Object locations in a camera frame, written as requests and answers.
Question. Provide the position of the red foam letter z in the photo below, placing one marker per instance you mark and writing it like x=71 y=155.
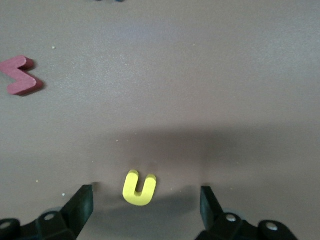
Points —
x=17 y=75

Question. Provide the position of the brown paper table cover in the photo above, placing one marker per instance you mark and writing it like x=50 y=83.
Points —
x=200 y=75

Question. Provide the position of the yellow foam letter u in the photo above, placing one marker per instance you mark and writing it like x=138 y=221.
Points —
x=136 y=200

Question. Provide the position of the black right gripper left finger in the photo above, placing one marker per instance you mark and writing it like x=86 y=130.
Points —
x=70 y=217

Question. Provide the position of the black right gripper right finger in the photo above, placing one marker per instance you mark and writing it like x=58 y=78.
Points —
x=220 y=225

